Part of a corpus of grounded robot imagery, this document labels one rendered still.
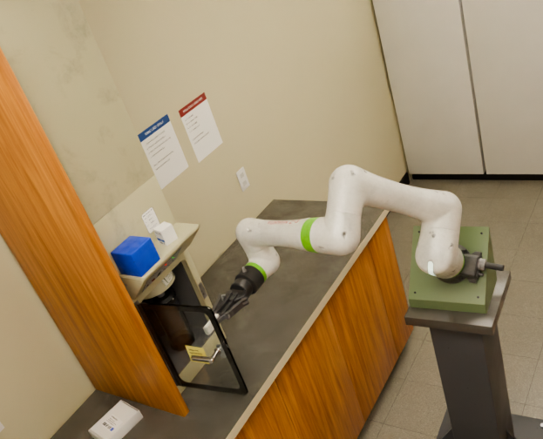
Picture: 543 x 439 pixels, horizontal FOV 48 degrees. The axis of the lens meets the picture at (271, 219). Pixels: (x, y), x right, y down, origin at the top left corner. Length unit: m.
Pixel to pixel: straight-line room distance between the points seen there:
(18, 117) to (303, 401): 1.57
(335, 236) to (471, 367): 0.94
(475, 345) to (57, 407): 1.61
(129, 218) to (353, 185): 0.76
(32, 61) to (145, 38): 0.98
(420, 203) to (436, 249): 0.17
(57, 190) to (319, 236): 0.79
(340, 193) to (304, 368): 0.94
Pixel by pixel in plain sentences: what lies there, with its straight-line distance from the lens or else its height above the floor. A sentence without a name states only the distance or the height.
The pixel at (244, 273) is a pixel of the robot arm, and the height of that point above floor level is 1.32.
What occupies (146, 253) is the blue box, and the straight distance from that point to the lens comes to 2.03.
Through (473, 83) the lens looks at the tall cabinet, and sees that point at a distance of 4.63.
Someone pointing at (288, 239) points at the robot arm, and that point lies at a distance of 2.01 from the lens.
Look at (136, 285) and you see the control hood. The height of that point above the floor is 1.48.
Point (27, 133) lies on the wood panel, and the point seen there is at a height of 2.07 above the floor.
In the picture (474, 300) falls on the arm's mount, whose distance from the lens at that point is 2.32.
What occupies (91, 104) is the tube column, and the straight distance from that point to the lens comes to 2.03.
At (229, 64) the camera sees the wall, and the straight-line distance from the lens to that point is 3.22.
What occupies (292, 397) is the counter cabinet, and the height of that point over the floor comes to 0.71.
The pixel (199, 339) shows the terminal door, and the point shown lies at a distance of 2.10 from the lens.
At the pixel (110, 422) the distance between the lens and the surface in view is 2.42.
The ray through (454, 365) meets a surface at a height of 0.65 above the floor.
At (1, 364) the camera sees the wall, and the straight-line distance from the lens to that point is 2.42.
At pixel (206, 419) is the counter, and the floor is 0.94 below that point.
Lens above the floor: 2.48
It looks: 28 degrees down
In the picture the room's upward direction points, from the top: 19 degrees counter-clockwise
